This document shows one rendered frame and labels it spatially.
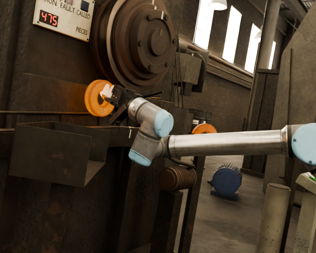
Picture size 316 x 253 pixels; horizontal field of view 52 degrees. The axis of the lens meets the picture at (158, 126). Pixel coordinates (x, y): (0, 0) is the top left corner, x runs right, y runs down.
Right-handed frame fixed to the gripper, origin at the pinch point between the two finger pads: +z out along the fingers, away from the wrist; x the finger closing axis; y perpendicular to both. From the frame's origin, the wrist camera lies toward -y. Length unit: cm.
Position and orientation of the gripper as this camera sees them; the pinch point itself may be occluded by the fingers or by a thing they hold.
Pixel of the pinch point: (102, 93)
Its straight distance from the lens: 139.6
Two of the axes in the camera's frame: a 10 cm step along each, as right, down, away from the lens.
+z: -7.1, -4.2, 5.6
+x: -6.0, -0.5, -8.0
